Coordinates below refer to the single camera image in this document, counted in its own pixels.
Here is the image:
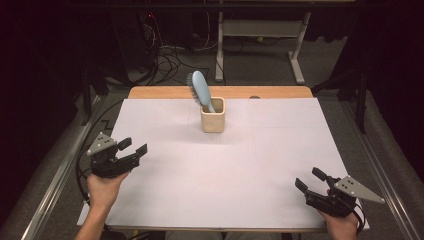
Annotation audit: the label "black computer tower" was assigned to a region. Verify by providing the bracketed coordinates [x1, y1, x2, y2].
[109, 11, 162, 75]

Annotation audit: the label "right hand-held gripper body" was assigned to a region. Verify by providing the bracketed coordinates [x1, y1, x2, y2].
[304, 175, 386, 218]

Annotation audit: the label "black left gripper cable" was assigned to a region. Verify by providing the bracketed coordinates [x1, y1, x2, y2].
[75, 146, 95, 205]

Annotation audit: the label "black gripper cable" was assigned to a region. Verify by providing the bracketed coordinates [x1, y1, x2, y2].
[352, 203, 367, 235]
[75, 146, 95, 205]

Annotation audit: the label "aluminium floor rail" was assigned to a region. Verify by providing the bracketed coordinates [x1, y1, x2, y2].
[19, 95, 102, 240]
[339, 99, 424, 240]

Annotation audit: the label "wooden table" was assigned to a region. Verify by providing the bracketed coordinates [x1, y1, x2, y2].
[85, 85, 361, 234]

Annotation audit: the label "bundle of floor cables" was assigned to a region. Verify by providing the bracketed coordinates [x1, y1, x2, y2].
[139, 13, 221, 86]

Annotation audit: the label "black floor cable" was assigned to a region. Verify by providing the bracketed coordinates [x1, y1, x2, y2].
[77, 99, 125, 158]

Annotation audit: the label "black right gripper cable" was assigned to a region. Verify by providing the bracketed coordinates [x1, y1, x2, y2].
[352, 203, 367, 235]

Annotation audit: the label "person's left hand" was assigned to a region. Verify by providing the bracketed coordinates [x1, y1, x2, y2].
[87, 172, 130, 208]

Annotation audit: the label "person's grey trousers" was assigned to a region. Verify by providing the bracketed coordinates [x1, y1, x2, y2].
[165, 230, 285, 240]

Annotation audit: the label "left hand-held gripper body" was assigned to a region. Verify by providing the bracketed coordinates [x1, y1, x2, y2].
[87, 132, 140, 179]

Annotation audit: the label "cream square cup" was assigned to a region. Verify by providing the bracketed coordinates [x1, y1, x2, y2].
[200, 96, 227, 134]

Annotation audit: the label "white metal desk frame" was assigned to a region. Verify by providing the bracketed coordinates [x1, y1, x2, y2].
[214, 11, 313, 85]

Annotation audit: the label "light blue hairbrush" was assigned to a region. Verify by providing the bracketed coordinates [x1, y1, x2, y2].
[186, 70, 217, 114]

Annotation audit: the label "black stand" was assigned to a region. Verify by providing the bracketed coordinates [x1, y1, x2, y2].
[311, 66, 370, 135]
[79, 63, 111, 127]

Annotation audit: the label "white table cover sheet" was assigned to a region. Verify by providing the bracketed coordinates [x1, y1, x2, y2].
[77, 97, 370, 231]

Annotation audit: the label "person's right hand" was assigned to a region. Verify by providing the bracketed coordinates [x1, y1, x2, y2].
[318, 210, 359, 240]

